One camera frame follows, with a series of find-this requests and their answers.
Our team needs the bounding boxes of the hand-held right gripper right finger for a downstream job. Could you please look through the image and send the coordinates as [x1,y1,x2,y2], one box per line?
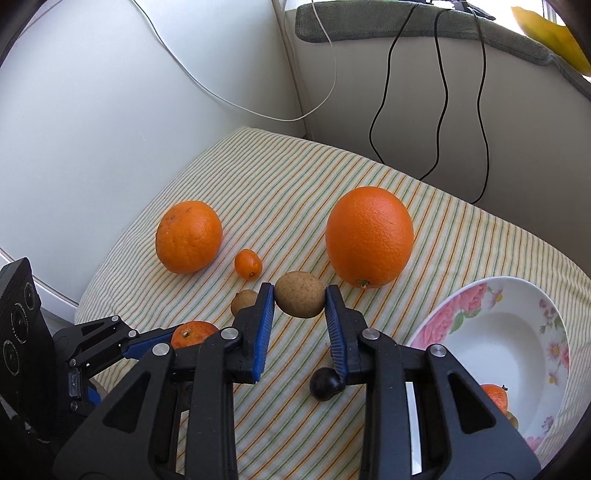
[324,285,541,480]

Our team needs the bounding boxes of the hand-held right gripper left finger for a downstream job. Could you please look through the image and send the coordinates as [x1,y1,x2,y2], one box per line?
[53,282,276,480]

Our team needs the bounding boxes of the small brown kiwi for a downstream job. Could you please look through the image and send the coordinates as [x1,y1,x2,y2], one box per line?
[231,289,259,318]

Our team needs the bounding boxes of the large brown kiwi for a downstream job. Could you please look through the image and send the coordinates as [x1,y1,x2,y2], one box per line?
[274,271,326,319]

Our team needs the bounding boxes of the orange mandarin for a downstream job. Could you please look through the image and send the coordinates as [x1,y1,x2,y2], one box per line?
[480,384,509,414]
[171,320,220,350]

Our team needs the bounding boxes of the small orange kumquat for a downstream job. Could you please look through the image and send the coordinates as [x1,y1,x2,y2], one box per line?
[234,249,263,280]

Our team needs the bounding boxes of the dark plum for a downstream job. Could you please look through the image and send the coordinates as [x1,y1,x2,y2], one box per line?
[309,367,345,401]

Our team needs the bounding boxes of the large oval orange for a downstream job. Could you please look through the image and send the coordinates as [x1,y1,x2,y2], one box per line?
[325,186,414,289]

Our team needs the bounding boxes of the medium round orange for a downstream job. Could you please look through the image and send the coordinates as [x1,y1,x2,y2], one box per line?
[156,200,223,275]

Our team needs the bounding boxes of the white floral bowl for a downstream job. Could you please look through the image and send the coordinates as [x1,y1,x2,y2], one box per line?
[406,276,571,455]

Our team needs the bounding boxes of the grey windowsill mat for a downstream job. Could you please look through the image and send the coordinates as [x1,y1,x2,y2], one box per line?
[295,2,591,100]

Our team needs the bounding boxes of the yellow bowl on windowsill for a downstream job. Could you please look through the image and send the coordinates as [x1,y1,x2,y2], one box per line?
[510,6,591,77]

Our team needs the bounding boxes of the black cable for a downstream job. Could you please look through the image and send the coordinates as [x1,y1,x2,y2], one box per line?
[369,4,419,163]
[468,7,490,205]
[418,9,451,182]

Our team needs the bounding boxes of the white cable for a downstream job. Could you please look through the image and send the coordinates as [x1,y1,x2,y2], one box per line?
[131,0,338,123]

